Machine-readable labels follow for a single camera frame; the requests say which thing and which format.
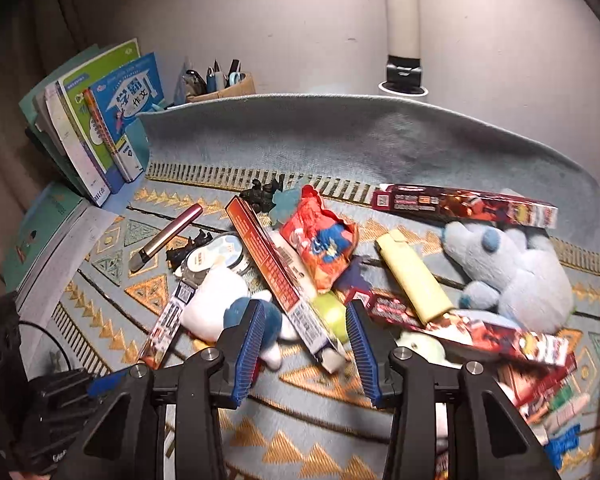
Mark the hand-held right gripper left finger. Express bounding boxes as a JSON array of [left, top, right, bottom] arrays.
[[52, 299, 268, 480]]

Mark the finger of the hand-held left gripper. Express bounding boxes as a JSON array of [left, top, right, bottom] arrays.
[[86, 365, 135, 397]]

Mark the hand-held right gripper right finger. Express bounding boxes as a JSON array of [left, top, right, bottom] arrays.
[[345, 301, 563, 480]]

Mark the lime green toy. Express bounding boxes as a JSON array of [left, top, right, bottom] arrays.
[[311, 291, 347, 342]]

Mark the orange-red long pen box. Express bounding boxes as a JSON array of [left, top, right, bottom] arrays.
[[224, 195, 347, 372]]

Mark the clear paw print case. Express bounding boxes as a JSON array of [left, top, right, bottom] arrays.
[[179, 232, 252, 287]]

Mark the pile of red card boxes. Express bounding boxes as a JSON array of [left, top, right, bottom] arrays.
[[139, 280, 582, 413]]

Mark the white and blue plush toy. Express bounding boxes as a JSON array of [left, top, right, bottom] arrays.
[[181, 265, 299, 367]]

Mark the pale yellow case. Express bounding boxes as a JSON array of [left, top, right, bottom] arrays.
[[374, 229, 454, 327]]

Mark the black toy figure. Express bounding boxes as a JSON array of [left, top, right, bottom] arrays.
[[164, 229, 212, 269], [239, 175, 287, 212]]

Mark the red snack packet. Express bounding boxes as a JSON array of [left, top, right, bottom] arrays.
[[279, 184, 359, 294]]

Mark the rose metallic tube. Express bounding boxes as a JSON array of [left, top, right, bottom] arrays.
[[129, 203, 204, 274]]

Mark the dark teal toy figure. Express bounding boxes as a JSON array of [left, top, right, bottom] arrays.
[[270, 187, 302, 224]]

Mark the teal flat book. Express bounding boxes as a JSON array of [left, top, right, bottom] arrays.
[[2, 182, 89, 292]]

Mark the light blue plush toy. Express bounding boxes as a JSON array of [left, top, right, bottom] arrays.
[[441, 189, 574, 334]]

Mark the patterned grey woven mat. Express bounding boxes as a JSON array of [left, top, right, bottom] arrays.
[[45, 92, 600, 480]]

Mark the white cover book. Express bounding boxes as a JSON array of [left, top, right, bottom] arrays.
[[35, 80, 112, 209]]

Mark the wooden pen holder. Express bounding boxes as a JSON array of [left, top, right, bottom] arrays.
[[185, 72, 257, 105]]

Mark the blue cover workbook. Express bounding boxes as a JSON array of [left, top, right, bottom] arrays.
[[86, 51, 164, 184]]

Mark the stack of books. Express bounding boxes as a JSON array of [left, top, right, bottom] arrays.
[[57, 37, 142, 197]]

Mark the white desk lamp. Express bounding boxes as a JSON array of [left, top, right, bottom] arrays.
[[377, 0, 429, 97]]

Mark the black cable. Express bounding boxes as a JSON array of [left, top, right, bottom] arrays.
[[17, 319, 79, 377]]

